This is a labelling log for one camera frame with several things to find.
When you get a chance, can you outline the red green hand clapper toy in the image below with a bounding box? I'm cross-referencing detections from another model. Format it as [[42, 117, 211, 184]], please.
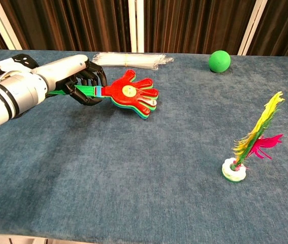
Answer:
[[46, 69, 159, 120]]

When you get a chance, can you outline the bundle of clear wrapped straws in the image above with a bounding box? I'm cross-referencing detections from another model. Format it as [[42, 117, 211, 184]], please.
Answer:
[[92, 52, 174, 71]]

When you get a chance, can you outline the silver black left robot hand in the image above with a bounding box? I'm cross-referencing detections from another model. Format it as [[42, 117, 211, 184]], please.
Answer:
[[33, 54, 108, 106]]

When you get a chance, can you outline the blue table cloth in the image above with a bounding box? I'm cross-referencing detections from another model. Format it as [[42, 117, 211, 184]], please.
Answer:
[[0, 49, 288, 244]]

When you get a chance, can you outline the green foam ball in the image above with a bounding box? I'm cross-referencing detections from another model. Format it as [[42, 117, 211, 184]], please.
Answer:
[[208, 50, 232, 74]]

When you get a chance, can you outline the feather shuttlecock with white base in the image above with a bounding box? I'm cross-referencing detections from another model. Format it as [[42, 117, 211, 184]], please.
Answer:
[[221, 91, 285, 183]]

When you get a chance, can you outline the black white yellow plush doll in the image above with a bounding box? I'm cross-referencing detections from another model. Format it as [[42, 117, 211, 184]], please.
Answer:
[[0, 53, 39, 84]]

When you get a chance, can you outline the dark brown pleated curtain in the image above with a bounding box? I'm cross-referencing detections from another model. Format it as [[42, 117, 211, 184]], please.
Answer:
[[0, 0, 288, 57]]

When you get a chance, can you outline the white frame pillar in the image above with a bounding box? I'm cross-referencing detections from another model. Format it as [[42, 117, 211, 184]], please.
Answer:
[[0, 0, 23, 50], [128, 0, 145, 53], [237, 0, 272, 56]]

